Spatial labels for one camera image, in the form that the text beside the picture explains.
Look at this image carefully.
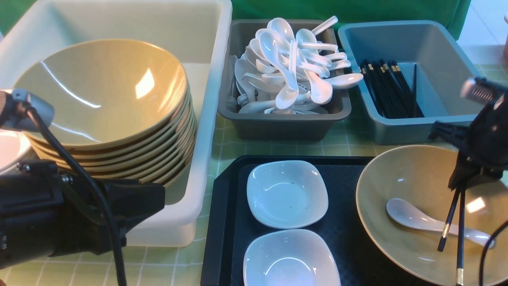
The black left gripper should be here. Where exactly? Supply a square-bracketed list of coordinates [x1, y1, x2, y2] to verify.
[0, 160, 165, 269]

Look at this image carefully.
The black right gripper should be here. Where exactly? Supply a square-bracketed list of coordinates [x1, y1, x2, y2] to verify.
[428, 93, 508, 190]

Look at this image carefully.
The tan noodle bowl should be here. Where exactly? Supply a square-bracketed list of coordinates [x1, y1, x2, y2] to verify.
[356, 145, 508, 286]

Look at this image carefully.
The white ceramic soup spoon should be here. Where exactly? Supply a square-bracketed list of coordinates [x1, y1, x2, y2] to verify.
[386, 198, 490, 246]

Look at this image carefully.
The black chopstick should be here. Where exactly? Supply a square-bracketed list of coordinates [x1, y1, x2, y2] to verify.
[437, 186, 461, 252]
[455, 184, 466, 286]

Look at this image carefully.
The white square dish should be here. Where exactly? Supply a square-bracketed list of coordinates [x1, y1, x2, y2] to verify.
[246, 160, 329, 230]
[242, 229, 341, 286]

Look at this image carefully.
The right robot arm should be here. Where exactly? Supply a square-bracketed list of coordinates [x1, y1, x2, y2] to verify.
[428, 77, 508, 190]

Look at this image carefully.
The top tan stacked bowl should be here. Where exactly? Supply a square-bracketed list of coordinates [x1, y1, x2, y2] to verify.
[14, 39, 192, 149]

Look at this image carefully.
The top white stacked dish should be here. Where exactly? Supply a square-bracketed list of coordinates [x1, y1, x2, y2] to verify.
[0, 130, 35, 172]

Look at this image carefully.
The blue chopstick bin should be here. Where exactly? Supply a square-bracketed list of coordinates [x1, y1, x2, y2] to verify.
[337, 20, 484, 145]

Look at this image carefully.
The bundle of black chopsticks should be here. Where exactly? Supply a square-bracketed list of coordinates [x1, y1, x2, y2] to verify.
[359, 60, 424, 119]

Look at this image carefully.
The black serving tray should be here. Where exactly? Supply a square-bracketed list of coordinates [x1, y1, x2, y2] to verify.
[201, 155, 429, 286]

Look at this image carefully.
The green backdrop cloth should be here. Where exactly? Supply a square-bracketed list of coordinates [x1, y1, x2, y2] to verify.
[0, 0, 471, 41]

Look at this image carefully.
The pile of white spoons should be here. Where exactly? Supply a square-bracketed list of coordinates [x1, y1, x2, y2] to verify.
[227, 16, 364, 114]

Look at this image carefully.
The grey spoon bin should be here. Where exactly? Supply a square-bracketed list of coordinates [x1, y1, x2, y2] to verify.
[218, 19, 352, 141]

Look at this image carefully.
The large white plastic tub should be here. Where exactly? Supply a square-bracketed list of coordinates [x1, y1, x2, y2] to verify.
[0, 0, 232, 247]

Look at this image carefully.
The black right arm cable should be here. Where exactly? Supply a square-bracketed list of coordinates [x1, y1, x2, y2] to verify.
[479, 219, 508, 286]

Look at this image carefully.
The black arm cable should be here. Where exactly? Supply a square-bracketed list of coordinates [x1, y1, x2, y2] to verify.
[479, 219, 508, 286]
[24, 104, 127, 286]

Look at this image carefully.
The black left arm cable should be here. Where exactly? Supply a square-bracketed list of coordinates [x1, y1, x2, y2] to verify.
[24, 104, 127, 286]

